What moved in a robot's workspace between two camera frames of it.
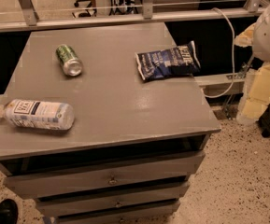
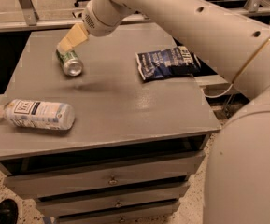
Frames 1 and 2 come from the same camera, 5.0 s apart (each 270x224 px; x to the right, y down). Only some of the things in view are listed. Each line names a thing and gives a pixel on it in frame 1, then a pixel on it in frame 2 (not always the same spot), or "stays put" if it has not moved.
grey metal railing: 251,7 stays put
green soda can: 71,63 stays put
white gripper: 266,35 → 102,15
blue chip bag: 181,60 stays put
